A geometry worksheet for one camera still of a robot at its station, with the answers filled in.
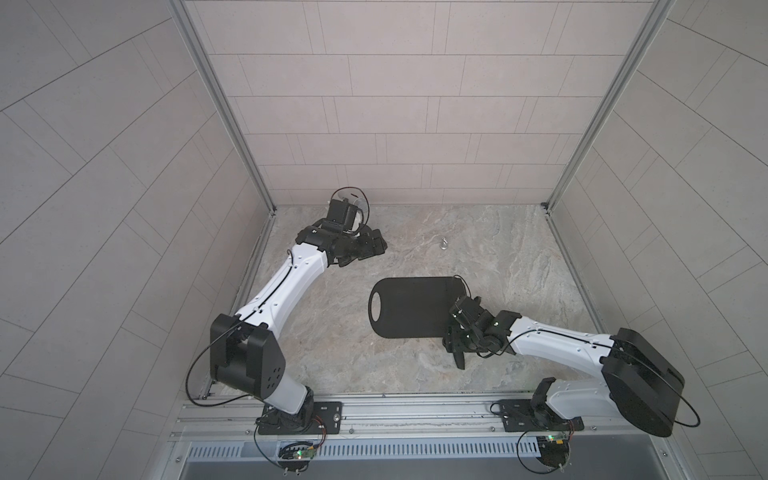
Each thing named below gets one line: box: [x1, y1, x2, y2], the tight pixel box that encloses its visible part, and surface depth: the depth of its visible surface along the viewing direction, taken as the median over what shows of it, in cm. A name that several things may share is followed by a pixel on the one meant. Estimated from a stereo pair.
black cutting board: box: [368, 276, 467, 338], surface depth 96 cm
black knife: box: [453, 351, 466, 370], surface depth 82 cm
